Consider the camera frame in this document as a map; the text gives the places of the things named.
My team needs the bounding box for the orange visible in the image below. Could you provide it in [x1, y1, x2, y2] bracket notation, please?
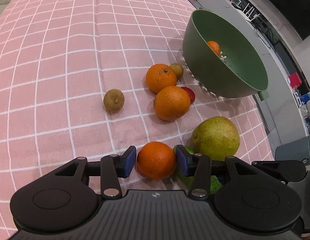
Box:
[153, 86, 191, 122]
[137, 141, 176, 180]
[145, 64, 177, 94]

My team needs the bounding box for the brown small fruit lone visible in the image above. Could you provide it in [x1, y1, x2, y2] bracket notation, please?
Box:
[103, 89, 125, 113]

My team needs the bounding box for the green cucumber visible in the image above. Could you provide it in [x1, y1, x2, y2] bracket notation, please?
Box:
[172, 144, 223, 195]

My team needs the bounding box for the yellow green pear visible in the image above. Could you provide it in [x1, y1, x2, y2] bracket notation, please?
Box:
[191, 116, 240, 161]

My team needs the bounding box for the orange beside red fruit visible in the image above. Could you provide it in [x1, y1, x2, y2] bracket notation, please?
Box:
[153, 86, 191, 122]

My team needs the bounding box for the small red fruit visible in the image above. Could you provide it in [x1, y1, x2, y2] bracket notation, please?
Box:
[182, 87, 196, 104]

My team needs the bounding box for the brown small fruit near bowl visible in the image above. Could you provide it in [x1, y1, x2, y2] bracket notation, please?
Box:
[169, 63, 184, 80]

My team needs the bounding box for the green colander bowl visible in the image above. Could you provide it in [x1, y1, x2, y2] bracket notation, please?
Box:
[182, 9, 269, 100]

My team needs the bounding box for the pink checked tablecloth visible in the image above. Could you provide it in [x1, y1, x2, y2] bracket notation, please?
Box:
[0, 0, 272, 239]

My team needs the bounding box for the white wifi router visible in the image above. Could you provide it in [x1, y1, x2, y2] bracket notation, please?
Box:
[238, 3, 260, 22]

